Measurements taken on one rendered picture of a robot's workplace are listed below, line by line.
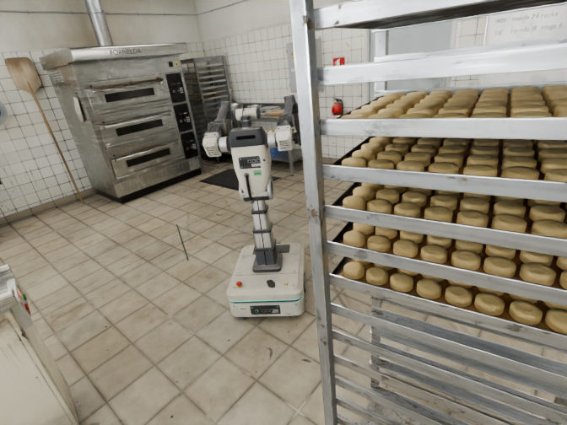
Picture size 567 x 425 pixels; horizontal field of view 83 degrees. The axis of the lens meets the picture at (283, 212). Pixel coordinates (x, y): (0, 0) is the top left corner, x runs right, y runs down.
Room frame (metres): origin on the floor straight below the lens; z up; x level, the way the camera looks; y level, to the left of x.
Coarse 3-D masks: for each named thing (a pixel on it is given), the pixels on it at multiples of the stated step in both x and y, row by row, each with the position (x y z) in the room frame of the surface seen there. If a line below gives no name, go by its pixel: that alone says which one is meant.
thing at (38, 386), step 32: (0, 288) 1.23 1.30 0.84; (0, 320) 1.04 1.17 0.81; (0, 352) 1.01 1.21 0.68; (32, 352) 1.06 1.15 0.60; (0, 384) 0.97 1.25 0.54; (32, 384) 1.03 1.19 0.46; (64, 384) 1.24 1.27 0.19; (0, 416) 0.94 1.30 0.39; (32, 416) 0.99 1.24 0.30; (64, 416) 1.05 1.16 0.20
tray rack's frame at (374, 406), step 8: (560, 400) 0.64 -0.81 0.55; (368, 408) 0.94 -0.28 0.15; (376, 408) 0.93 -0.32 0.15; (384, 408) 0.93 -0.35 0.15; (384, 416) 0.90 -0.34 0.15; (392, 416) 0.89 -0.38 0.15; (400, 416) 0.89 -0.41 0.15; (368, 424) 0.87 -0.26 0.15; (376, 424) 0.87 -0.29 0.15; (408, 424) 0.85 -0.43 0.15; (416, 424) 0.85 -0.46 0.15; (424, 424) 0.84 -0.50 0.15; (560, 424) 0.63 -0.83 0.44
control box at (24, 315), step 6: (12, 282) 1.27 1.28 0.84; (18, 288) 1.25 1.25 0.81; (18, 294) 1.18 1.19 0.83; (18, 300) 1.13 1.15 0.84; (24, 300) 1.24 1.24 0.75; (18, 306) 1.12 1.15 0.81; (24, 306) 1.17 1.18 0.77; (18, 312) 1.11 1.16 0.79; (24, 312) 1.13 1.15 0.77; (18, 318) 1.10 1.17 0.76; (24, 318) 1.12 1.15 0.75; (30, 318) 1.16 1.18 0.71; (24, 324) 1.11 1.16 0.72; (30, 324) 1.12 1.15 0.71
